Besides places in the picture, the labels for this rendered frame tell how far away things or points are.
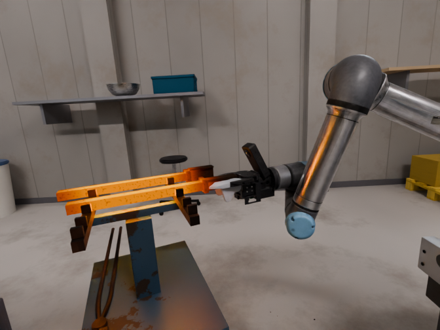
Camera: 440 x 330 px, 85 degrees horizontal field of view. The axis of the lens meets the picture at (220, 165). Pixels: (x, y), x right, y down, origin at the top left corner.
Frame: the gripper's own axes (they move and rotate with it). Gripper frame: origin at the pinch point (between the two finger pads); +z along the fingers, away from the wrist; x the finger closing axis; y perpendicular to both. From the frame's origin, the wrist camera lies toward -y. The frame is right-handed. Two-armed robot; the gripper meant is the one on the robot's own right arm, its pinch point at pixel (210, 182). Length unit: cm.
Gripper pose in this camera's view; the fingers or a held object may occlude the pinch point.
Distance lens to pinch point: 67.0
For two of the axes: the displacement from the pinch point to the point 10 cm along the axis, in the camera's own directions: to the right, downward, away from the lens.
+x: -3.9, -1.8, 9.1
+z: -9.2, 1.4, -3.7
